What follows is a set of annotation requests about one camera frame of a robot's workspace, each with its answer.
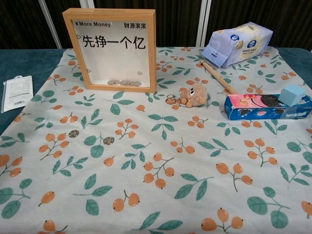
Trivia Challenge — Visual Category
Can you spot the light blue cube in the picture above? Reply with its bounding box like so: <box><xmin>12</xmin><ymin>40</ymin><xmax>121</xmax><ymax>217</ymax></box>
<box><xmin>277</xmin><ymin>84</ymin><xmax>307</xmax><ymax>107</ymax></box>

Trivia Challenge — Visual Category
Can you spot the blue cookie box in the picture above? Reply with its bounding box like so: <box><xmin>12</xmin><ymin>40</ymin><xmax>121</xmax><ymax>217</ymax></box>
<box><xmin>224</xmin><ymin>94</ymin><xmax>312</xmax><ymax>121</ymax></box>

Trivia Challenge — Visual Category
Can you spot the floral print tablecloth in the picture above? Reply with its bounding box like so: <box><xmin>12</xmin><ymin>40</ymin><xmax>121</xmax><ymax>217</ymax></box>
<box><xmin>0</xmin><ymin>46</ymin><xmax>312</xmax><ymax>234</ymax></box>

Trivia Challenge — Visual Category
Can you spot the wooden stick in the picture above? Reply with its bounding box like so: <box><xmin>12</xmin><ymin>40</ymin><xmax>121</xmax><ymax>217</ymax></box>
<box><xmin>199</xmin><ymin>60</ymin><xmax>239</xmax><ymax>95</ymax></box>

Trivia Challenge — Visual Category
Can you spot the brown plush keychain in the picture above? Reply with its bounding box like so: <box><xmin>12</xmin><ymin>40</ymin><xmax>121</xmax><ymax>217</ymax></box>
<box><xmin>165</xmin><ymin>85</ymin><xmax>209</xmax><ymax>110</ymax></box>

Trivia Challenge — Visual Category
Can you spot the white packaged accessory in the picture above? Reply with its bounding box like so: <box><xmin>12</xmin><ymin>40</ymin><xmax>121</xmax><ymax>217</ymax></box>
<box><xmin>1</xmin><ymin>75</ymin><xmax>34</xmax><ymax>114</ymax></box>

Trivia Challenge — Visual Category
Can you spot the wooden frame money box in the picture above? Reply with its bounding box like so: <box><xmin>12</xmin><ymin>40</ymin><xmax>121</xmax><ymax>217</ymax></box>
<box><xmin>62</xmin><ymin>8</ymin><xmax>157</xmax><ymax>94</ymax></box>

